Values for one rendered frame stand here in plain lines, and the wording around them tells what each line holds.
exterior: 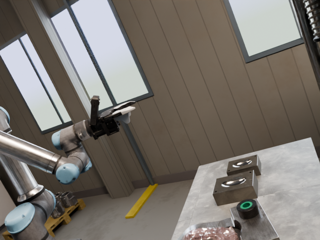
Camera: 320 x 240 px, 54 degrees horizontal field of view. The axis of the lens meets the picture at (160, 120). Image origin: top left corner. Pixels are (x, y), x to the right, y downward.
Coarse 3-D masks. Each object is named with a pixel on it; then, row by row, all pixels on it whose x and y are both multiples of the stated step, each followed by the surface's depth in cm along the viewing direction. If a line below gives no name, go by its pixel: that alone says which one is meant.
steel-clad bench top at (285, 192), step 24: (288, 144) 184; (312, 144) 173; (216, 168) 195; (264, 168) 170; (288, 168) 160; (312, 168) 151; (192, 192) 179; (264, 192) 149; (288, 192) 141; (312, 192) 134; (192, 216) 156; (216, 216) 147; (288, 216) 127; (312, 216) 121
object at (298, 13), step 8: (296, 0) 151; (296, 8) 153; (304, 8) 151; (296, 16) 155; (304, 16) 152; (304, 24) 154; (304, 32) 155; (312, 32) 154; (304, 40) 157; (312, 40) 155; (312, 48) 156; (312, 56) 158; (312, 64) 160
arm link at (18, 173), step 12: (0, 108) 130; (0, 120) 126; (0, 156) 127; (12, 168) 128; (24, 168) 131; (12, 180) 129; (24, 180) 130; (24, 192) 130; (36, 192) 131; (48, 192) 140; (48, 204) 134; (48, 216) 132
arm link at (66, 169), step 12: (0, 132) 114; (0, 144) 112; (12, 144) 113; (24, 144) 114; (12, 156) 114; (24, 156) 113; (36, 156) 114; (48, 156) 115; (60, 156) 117; (72, 156) 122; (48, 168) 114; (60, 168) 112; (72, 168) 113; (60, 180) 113; (72, 180) 113
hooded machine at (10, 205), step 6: (0, 180) 518; (0, 186) 514; (0, 192) 511; (6, 192) 520; (0, 198) 509; (6, 198) 517; (0, 204) 506; (6, 204) 514; (12, 204) 524; (0, 210) 503; (6, 210) 511; (0, 216) 501; (6, 216) 509; (0, 222) 498; (0, 228) 500
